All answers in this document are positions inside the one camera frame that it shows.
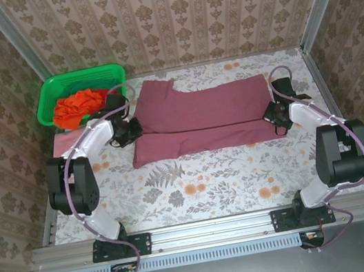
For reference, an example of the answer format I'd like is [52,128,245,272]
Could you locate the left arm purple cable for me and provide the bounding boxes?
[50,81,167,272]

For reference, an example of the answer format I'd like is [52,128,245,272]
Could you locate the aluminium mounting rail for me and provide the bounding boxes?
[29,192,364,272]

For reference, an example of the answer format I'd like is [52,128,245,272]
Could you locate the red t-shirt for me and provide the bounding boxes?
[90,86,119,110]

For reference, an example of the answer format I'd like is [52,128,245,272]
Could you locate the small controller board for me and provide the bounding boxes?
[299,228,327,250]
[111,261,139,272]

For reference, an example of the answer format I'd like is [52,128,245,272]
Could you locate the light pink t-shirt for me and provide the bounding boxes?
[49,129,84,159]

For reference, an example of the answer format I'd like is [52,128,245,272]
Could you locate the green plastic basket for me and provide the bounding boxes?
[30,61,133,133]

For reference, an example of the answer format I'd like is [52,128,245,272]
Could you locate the maroon t-shirt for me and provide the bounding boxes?
[120,59,284,170]

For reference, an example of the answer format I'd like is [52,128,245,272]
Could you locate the green t-shirt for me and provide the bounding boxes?
[63,72,125,105]

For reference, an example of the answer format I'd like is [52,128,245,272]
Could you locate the floral patterned tablecloth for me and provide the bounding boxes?
[30,39,364,246]

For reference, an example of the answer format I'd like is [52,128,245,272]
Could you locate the slotted white cable duct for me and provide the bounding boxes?
[68,229,326,272]

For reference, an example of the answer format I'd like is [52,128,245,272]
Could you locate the orange t-shirt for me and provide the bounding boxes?
[48,85,110,133]

